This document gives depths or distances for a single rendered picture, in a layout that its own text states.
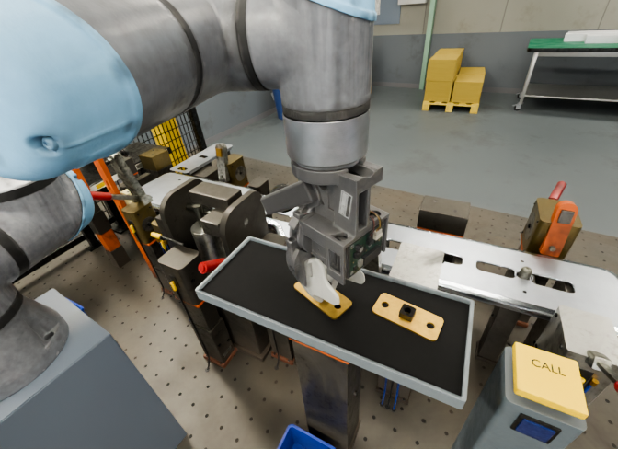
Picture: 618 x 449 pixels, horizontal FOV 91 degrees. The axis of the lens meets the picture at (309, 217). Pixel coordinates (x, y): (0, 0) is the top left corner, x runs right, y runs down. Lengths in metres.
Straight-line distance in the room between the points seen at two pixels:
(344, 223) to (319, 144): 0.08
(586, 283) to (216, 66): 0.78
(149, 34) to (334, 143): 0.14
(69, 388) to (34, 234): 0.23
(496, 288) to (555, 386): 0.33
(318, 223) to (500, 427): 0.33
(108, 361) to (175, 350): 0.44
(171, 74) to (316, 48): 0.10
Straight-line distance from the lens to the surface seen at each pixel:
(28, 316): 0.60
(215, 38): 0.24
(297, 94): 0.24
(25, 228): 0.57
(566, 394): 0.44
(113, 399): 0.68
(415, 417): 0.88
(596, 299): 0.81
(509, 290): 0.75
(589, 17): 6.40
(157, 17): 0.21
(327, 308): 0.42
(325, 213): 0.31
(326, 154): 0.25
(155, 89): 0.19
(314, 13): 0.23
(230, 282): 0.49
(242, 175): 1.21
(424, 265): 0.58
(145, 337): 1.12
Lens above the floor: 1.50
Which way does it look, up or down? 35 degrees down
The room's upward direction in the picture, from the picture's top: 5 degrees counter-clockwise
